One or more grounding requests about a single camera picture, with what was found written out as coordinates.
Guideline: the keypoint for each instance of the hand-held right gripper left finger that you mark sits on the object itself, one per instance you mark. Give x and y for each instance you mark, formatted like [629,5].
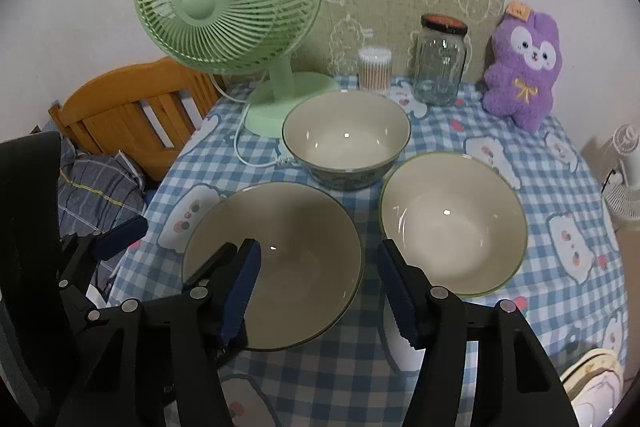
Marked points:
[245,292]

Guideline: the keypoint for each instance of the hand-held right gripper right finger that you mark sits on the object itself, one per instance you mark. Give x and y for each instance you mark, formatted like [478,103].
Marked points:
[395,292]

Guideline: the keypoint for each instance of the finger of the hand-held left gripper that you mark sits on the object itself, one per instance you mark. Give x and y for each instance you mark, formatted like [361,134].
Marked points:
[122,233]
[210,264]

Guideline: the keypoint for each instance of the leaf pattern ceramic bowl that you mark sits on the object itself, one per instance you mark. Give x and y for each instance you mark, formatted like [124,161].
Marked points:
[300,257]
[450,217]
[345,132]

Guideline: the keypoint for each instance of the cream yellow-flower plate scalloped rim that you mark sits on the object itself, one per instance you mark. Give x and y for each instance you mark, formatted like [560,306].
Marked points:
[595,363]

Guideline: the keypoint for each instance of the white plate with red rim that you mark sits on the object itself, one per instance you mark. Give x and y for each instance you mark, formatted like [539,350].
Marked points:
[597,399]

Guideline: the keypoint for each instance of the grey plaid pillow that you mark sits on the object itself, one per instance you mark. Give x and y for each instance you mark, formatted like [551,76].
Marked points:
[95,192]

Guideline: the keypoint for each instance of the blue checkered tablecloth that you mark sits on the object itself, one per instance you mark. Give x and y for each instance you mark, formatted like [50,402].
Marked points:
[450,132]

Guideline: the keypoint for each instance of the cotton swab container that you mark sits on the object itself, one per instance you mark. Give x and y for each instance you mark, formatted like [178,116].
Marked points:
[375,72]

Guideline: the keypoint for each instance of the glass jar with dark lid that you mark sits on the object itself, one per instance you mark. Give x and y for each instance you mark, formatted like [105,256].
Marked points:
[440,67]

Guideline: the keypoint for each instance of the green desk fan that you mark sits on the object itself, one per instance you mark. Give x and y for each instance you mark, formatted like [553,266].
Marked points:
[200,2]

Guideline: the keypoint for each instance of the purple plush rabbit toy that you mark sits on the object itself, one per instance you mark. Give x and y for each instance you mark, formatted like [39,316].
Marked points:
[520,77]

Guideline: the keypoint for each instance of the white floor fan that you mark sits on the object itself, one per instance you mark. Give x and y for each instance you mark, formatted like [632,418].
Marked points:
[627,187]

